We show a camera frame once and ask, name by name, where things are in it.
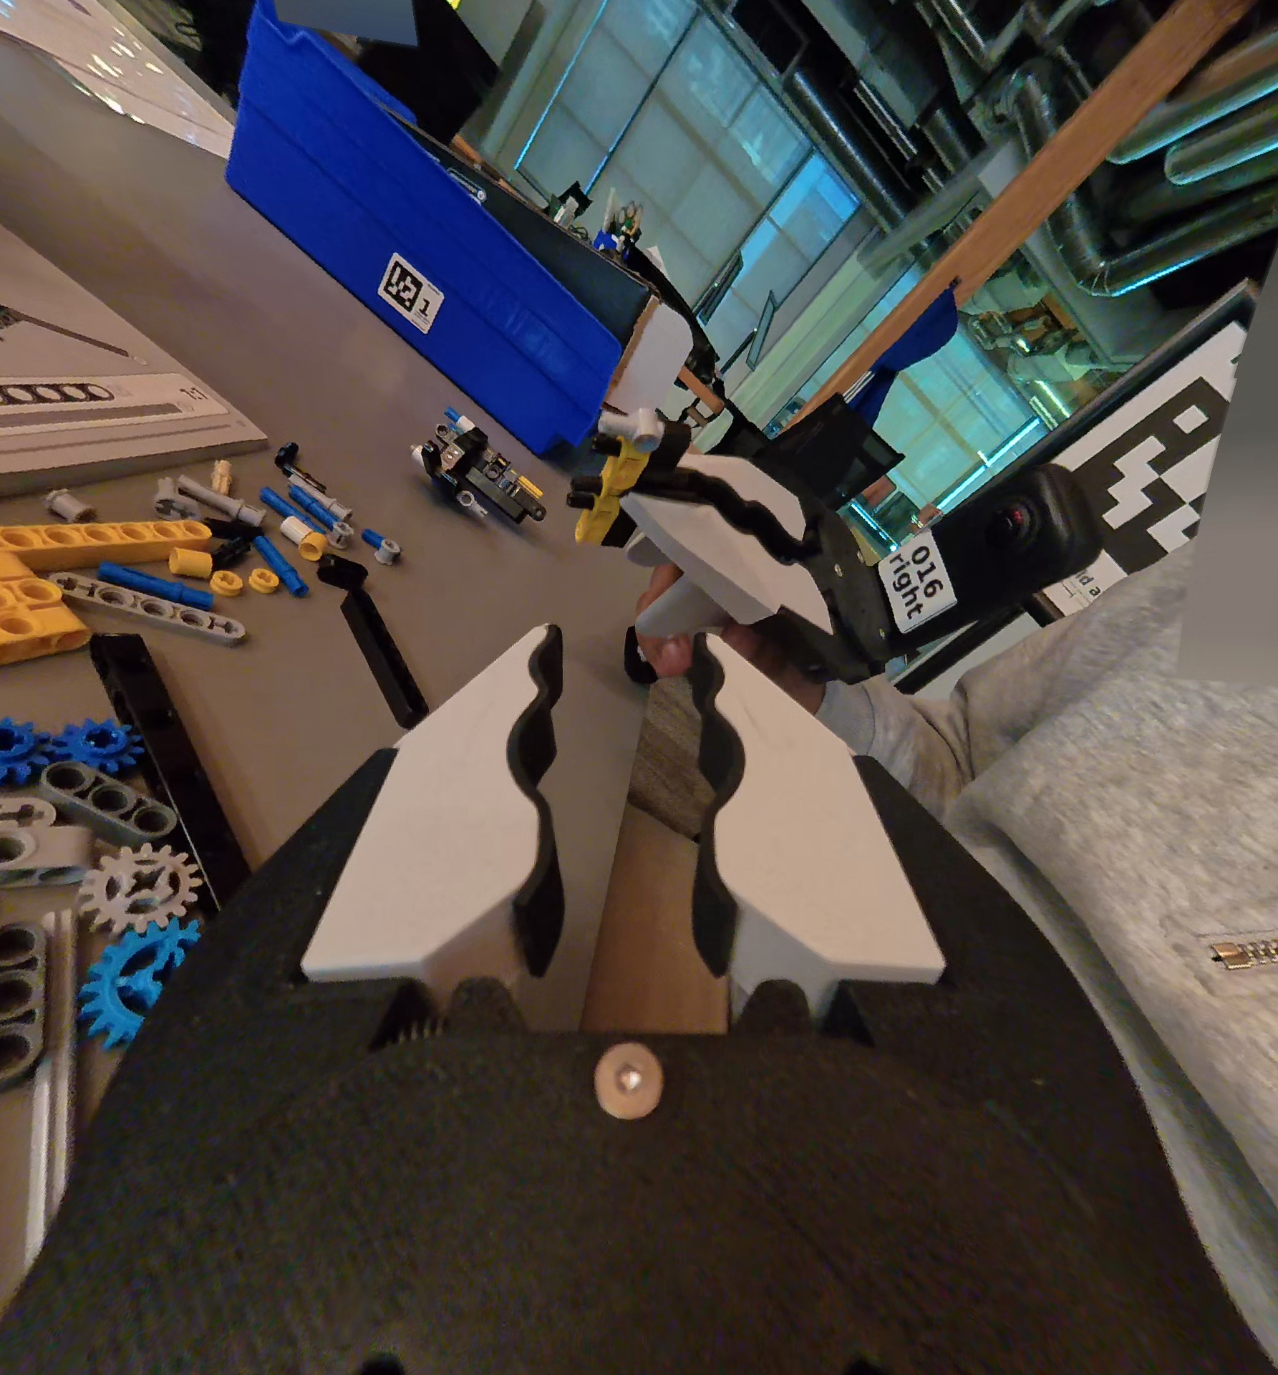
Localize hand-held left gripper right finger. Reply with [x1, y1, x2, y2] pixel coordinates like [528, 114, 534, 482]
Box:
[690, 631, 945, 989]

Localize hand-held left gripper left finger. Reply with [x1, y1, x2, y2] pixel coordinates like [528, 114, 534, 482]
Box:
[300, 622, 566, 983]

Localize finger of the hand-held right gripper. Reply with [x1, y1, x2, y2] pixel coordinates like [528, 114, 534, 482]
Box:
[622, 488, 837, 637]
[653, 446, 817, 559]

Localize yellow lego assembly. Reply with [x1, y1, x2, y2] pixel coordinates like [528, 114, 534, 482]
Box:
[565, 406, 693, 549]

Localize person's right forearm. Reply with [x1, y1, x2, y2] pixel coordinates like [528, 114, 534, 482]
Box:
[815, 569, 1188, 796]

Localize short black lego beam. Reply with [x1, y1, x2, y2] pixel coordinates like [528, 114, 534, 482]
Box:
[316, 553, 429, 731]

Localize small black lego assembly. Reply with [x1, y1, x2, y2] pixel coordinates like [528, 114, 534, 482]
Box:
[413, 406, 549, 528]

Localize long black lego beam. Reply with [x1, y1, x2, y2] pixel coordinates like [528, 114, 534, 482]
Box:
[88, 634, 253, 914]

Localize light grey lego gear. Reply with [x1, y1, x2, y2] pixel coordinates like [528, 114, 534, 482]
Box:
[79, 843, 201, 936]

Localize large blue lego gear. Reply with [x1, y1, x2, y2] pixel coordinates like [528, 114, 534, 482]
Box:
[78, 918, 201, 1048]

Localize thin light grey lego beam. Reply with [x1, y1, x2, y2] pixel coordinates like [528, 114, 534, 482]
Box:
[48, 572, 247, 646]

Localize scattered blue lego pins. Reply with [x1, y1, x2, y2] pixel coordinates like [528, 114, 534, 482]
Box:
[98, 481, 401, 608]

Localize light grey lego connector block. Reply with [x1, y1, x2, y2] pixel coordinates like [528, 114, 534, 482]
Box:
[0, 827, 97, 887]

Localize long grey lego pin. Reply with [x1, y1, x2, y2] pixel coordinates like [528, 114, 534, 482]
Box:
[176, 477, 269, 528]

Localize long light grey lego beam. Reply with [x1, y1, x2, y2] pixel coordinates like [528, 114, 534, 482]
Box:
[26, 906, 86, 1279]

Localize long yellow lego beam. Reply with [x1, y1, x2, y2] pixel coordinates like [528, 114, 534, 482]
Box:
[0, 518, 214, 571]

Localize lego instruction booklet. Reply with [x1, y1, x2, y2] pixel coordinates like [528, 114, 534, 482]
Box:
[0, 187, 269, 506]

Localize person's right hand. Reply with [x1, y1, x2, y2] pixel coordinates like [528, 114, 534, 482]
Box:
[636, 622, 824, 715]

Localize blue cloth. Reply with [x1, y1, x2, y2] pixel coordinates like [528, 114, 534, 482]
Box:
[853, 281, 962, 425]

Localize black and white marker board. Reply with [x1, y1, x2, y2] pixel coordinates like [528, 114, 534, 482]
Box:
[896, 281, 1257, 693]

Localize person's grey zip hoodie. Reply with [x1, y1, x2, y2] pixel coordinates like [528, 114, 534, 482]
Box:
[939, 537, 1278, 1375]

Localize wooden beam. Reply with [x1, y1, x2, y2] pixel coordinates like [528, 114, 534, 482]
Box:
[789, 0, 1257, 431]

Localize blue storage bin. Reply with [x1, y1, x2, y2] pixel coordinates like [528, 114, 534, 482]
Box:
[225, 0, 624, 457]

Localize metal ventilation ducts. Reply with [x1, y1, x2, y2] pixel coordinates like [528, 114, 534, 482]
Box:
[703, 0, 1278, 301]

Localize yellow lego frame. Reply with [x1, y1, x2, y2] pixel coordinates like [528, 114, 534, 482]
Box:
[0, 558, 92, 672]

